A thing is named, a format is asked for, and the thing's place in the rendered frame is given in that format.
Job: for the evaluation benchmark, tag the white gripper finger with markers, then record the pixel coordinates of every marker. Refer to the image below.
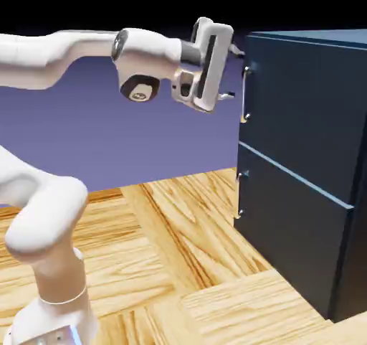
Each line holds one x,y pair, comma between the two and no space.
236,50
226,94

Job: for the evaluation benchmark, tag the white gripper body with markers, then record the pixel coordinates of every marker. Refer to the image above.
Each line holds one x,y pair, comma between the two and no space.
219,55

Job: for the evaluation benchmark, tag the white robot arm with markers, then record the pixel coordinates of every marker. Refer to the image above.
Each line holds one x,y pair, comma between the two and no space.
143,51

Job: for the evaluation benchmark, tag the large dark blue cabinet door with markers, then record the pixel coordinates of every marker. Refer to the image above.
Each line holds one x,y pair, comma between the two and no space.
301,115

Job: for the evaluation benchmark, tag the dark blue cabinet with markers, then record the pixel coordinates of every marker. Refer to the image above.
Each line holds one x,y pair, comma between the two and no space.
304,167

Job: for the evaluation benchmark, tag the small dark blue cabinet door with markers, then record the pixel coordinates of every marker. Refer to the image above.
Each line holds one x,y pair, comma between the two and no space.
292,230

